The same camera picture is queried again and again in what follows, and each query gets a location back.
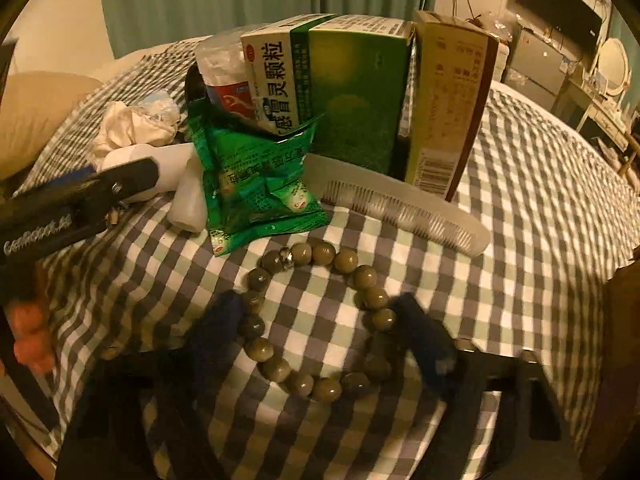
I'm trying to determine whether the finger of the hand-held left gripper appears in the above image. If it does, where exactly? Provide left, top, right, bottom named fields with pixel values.
left=65, top=156, right=162, bottom=207

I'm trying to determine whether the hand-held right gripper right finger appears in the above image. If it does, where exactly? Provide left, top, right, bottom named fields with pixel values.
left=391, top=291, right=584, bottom=480

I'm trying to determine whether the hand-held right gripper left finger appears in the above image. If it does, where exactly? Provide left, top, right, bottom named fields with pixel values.
left=55, top=287, right=251, bottom=480

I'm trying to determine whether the olive bead bracelet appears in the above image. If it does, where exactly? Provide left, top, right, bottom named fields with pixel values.
left=239, top=241, right=399, bottom=404

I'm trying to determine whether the clear plastic comb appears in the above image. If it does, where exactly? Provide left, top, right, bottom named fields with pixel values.
left=303, top=153, right=492, bottom=260

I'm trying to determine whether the person's left hand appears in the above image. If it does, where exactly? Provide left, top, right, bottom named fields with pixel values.
left=7, top=299, right=57, bottom=375

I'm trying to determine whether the crumpled white tissue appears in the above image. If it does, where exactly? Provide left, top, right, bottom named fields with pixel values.
left=92, top=101, right=178, bottom=159

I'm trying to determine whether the crumpled clear plastic wrapper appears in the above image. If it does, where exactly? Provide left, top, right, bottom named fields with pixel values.
left=134, top=90, right=182, bottom=127

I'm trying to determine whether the green foil sachet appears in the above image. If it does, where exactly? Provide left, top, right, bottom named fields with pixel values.
left=202, top=147, right=329, bottom=241
left=209, top=210, right=321, bottom=259
left=186, top=99, right=327, bottom=196

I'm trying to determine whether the beige pillow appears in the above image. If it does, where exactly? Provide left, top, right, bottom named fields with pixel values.
left=0, top=72, right=104, bottom=182

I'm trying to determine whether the red and white bottle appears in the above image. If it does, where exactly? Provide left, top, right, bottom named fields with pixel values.
left=205, top=81, right=262, bottom=122

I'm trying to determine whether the clear plastic bag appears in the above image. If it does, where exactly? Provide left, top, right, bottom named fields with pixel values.
left=194, top=30, right=253, bottom=92

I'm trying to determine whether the grey checked blanket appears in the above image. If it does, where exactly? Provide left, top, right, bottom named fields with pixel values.
left=12, top=40, right=640, bottom=480

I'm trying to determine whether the white and green medicine box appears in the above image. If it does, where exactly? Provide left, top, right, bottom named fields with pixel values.
left=240, top=13, right=337, bottom=137

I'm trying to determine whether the olive and brown cardboard box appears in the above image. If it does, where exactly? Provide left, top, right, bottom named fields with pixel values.
left=397, top=9, right=501, bottom=204

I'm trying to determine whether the green cardboard box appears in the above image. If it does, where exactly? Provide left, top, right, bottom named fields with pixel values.
left=290, top=14, right=417, bottom=182

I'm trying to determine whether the white dressing table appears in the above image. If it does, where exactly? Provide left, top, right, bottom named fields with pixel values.
left=564, top=74, right=640, bottom=163

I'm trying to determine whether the grey cabinet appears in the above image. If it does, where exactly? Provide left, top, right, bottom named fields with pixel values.
left=504, top=24, right=577, bottom=111

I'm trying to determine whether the oval white mirror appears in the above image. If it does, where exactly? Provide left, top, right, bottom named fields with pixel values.
left=594, top=37, right=629, bottom=99

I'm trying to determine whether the black television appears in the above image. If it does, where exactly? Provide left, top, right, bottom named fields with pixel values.
left=516, top=0, right=604, bottom=54

